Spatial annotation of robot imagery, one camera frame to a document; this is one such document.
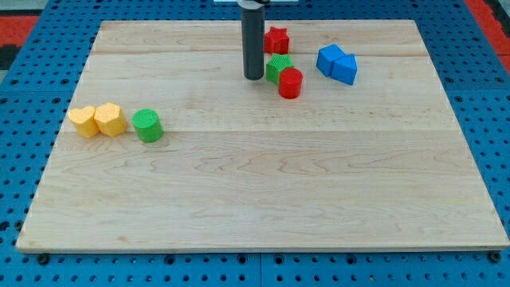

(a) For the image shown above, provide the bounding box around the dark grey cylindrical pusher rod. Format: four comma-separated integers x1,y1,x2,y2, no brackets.
240,0,265,81

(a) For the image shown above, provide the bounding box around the green star block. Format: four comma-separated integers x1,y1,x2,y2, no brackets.
266,53,294,85

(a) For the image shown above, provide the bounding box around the red star block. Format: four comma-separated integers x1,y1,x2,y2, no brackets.
264,26,290,55

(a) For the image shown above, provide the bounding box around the red cylinder block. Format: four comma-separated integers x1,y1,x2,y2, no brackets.
278,68,304,99

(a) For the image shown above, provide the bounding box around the blue cube block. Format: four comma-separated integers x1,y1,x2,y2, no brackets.
316,44,346,77

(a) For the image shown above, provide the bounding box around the blue triangular prism block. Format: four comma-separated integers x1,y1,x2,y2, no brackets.
331,54,358,85

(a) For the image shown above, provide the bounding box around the green cylinder block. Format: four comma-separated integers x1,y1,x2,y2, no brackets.
131,108,164,143

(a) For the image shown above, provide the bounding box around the light wooden board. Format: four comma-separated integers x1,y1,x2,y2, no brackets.
17,20,509,254

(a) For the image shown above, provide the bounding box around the yellow hexagon block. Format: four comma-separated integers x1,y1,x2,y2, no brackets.
94,103,128,137

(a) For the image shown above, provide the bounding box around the yellow heart block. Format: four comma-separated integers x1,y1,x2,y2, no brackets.
68,106,100,138

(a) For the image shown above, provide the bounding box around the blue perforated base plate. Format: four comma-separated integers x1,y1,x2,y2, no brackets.
0,0,510,287

